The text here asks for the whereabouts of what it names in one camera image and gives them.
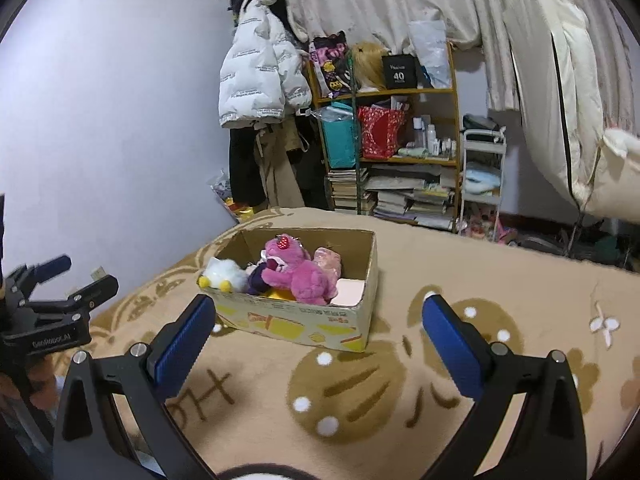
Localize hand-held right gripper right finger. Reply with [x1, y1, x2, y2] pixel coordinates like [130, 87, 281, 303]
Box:
[420, 294, 587, 480]

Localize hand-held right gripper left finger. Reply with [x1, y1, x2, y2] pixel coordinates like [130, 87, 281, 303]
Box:
[52, 294, 217, 480]

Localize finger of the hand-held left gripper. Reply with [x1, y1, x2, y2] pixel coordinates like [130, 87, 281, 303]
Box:
[7, 255, 72, 303]
[30, 266, 120, 317]

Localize white duck plush toy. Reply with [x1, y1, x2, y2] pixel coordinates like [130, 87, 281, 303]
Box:
[198, 256, 248, 293]

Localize purple plush toy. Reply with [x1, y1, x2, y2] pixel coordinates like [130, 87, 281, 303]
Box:
[245, 262, 274, 296]

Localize yellow plush toy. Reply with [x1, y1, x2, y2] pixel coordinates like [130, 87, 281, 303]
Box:
[264, 286, 299, 304]

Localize cardboard box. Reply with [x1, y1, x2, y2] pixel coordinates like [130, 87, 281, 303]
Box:
[198, 227, 379, 352]

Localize pink bear plush toy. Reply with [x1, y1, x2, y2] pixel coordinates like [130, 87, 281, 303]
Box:
[262, 234, 343, 306]

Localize pink sequin plush toy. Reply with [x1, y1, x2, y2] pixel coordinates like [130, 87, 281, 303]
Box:
[314, 246, 344, 279]

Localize beige patterned round rug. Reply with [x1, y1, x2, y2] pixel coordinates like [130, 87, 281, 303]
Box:
[50, 207, 640, 480]

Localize pile of plastic bags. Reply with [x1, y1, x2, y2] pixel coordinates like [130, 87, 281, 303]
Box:
[209, 169, 262, 222]

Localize stack of books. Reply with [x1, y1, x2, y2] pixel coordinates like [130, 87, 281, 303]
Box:
[327, 166, 458, 231]

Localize white trolley cart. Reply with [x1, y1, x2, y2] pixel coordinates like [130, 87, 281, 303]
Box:
[457, 129, 507, 244]

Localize black hanging garment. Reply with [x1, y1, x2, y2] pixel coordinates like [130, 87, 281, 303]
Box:
[229, 127, 266, 206]

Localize beige pants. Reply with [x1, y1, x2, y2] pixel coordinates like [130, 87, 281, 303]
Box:
[252, 122, 306, 209]

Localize row of toiletry bottles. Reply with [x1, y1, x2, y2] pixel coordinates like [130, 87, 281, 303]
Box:
[400, 114, 458, 158]

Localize wooden shelf rack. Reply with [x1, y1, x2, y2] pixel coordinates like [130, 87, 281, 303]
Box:
[305, 42, 461, 233]

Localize red patterned bag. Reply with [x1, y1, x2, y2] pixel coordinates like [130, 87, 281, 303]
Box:
[357, 105, 407, 160]

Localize teal bag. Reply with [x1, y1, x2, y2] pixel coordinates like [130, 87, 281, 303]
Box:
[319, 101, 359, 170]

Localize white puffer jacket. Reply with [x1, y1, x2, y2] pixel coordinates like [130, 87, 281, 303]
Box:
[218, 0, 313, 130]

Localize black gift box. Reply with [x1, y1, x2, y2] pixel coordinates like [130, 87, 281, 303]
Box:
[382, 54, 419, 90]

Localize white hanging duvet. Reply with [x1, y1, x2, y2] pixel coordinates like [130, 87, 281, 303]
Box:
[505, 0, 640, 223]

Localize white plastic bag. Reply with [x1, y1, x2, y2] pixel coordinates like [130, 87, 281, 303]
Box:
[409, 20, 452, 88]

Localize blonde wig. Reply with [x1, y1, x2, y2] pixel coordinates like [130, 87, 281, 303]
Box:
[350, 41, 392, 93]

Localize purple printed bag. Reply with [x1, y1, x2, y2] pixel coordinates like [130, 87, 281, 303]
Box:
[309, 32, 354, 100]

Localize beige curtain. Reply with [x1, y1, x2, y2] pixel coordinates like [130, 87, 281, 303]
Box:
[280, 0, 546, 111]

